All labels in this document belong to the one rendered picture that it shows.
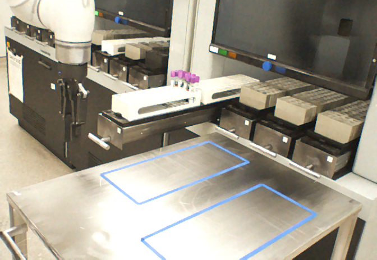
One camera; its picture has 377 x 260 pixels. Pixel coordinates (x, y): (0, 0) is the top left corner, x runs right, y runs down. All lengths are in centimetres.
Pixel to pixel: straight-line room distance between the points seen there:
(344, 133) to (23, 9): 94
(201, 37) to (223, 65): 14
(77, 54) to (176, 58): 71
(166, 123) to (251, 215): 55
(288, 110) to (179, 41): 57
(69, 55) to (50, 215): 44
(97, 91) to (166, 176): 121
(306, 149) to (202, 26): 63
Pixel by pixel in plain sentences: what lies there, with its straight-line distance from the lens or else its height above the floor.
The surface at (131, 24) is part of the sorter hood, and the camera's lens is 191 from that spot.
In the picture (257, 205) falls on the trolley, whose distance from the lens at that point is 89.
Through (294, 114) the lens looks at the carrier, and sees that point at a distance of 136.
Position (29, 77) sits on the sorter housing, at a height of 47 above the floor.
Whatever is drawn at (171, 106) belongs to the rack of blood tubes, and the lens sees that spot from 135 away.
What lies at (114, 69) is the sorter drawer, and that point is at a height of 77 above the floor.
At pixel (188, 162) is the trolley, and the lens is 102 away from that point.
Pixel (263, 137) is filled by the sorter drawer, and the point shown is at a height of 77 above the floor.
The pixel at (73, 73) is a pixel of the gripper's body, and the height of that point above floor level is 98.
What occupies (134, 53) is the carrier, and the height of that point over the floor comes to 85.
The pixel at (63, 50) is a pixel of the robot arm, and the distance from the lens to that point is 109.
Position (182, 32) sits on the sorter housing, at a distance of 169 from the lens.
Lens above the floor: 128
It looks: 21 degrees down
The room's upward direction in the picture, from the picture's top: 6 degrees clockwise
